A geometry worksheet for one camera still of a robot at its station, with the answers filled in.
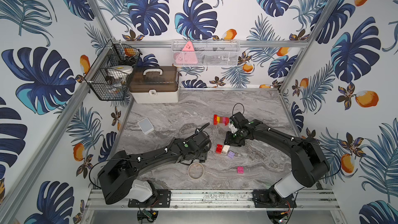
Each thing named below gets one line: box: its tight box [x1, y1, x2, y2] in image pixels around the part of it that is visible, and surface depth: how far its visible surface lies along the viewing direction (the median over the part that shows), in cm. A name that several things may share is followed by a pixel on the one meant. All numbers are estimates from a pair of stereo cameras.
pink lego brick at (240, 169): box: [236, 165, 245, 174], surface depth 84 cm
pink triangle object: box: [175, 40, 198, 65], surface depth 92 cm
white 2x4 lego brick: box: [221, 144, 231, 154], surface depth 91 cm
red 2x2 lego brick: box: [215, 143, 224, 154], surface depth 92 cm
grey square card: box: [137, 117, 155, 135], surface depth 102 cm
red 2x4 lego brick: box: [212, 114, 219, 126], surface depth 104 cm
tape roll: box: [187, 162, 205, 179], surface depth 85 cm
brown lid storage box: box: [129, 65, 180, 104], surface depth 105 cm
